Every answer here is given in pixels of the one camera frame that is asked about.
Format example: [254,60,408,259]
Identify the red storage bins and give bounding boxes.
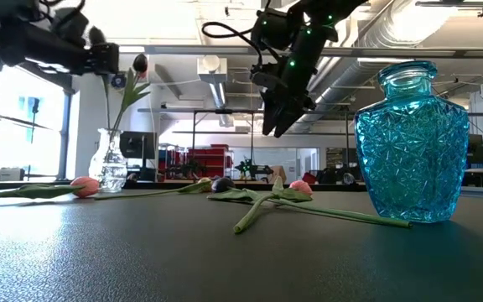
[186,144,231,180]

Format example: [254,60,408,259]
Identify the brown cardboard box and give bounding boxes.
[268,165,288,184]

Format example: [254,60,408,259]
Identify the gray overhead beam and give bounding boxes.
[119,44,483,60]

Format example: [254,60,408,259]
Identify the pink artificial tulip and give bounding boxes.
[0,175,101,200]
[93,176,214,200]
[232,175,314,235]

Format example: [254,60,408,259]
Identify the black camera cable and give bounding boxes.
[200,19,266,70]

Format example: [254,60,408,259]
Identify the large silver ceiling duct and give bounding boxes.
[295,0,456,131]

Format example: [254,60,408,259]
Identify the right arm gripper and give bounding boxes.
[261,25,338,138]

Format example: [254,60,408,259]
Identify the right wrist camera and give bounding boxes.
[249,70,279,91]

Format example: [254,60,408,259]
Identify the blue cut glass vase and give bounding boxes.
[353,60,471,224]

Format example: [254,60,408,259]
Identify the white box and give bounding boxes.
[0,167,25,182]

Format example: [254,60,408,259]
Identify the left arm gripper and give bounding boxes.
[82,41,120,76]

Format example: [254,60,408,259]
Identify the small silver ceiling duct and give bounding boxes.
[207,81,235,128]

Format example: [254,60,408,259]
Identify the black rack frame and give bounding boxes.
[190,107,256,177]

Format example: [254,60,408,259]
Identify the clear glass vase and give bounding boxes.
[88,128,128,194]

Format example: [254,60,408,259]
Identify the white ceiling unit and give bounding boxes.
[197,54,228,85]

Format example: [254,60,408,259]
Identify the black table mat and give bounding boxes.
[0,190,483,302]

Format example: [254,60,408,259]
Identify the black computer monitor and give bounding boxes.
[467,133,483,165]
[119,130,158,160]

